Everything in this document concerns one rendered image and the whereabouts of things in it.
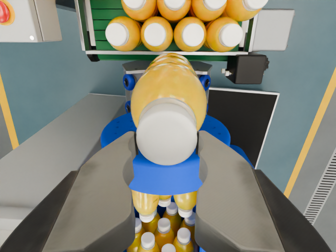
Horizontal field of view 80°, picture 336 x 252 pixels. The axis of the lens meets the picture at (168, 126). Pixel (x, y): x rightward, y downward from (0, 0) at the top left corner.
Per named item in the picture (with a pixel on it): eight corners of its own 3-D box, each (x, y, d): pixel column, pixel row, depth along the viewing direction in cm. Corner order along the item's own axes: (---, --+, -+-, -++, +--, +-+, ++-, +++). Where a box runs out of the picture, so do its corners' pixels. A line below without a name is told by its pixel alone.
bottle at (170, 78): (201, 61, 30) (237, 99, 13) (184, 104, 32) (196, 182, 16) (154, 44, 29) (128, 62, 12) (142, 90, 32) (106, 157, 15)
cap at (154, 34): (150, 49, 40) (149, 49, 38) (141, 28, 38) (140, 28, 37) (168, 40, 39) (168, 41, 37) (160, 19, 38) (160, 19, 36)
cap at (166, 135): (204, 112, 13) (208, 123, 12) (184, 159, 15) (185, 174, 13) (147, 94, 13) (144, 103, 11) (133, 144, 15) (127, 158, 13)
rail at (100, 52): (90, 53, 53) (85, 54, 50) (89, 49, 52) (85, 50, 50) (243, 54, 53) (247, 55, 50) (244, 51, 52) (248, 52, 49)
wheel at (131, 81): (129, 92, 53) (136, 91, 54) (128, 75, 51) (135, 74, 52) (122, 89, 56) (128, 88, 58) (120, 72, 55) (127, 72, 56)
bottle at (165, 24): (153, 52, 57) (146, 60, 40) (142, 26, 55) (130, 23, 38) (176, 41, 56) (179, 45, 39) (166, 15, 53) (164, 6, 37)
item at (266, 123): (180, 224, 213) (181, 237, 199) (202, 82, 151) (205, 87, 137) (229, 227, 214) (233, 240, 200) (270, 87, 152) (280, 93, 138)
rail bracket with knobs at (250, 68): (217, 76, 60) (226, 84, 51) (220, 50, 57) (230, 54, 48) (251, 76, 60) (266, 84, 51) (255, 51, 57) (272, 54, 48)
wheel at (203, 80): (196, 92, 54) (203, 93, 53) (197, 75, 52) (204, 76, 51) (204, 88, 57) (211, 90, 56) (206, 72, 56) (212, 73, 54)
